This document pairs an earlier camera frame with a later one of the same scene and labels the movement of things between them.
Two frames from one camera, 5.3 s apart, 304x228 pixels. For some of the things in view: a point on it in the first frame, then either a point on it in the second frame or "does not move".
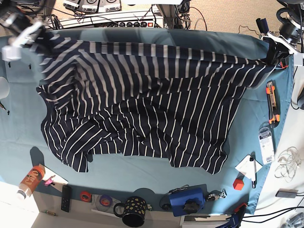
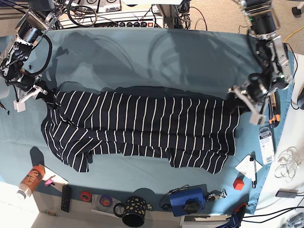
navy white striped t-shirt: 117,98 does not move
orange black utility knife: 273,109 does not move
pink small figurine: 49,181 does not move
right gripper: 279,48 to 256,90
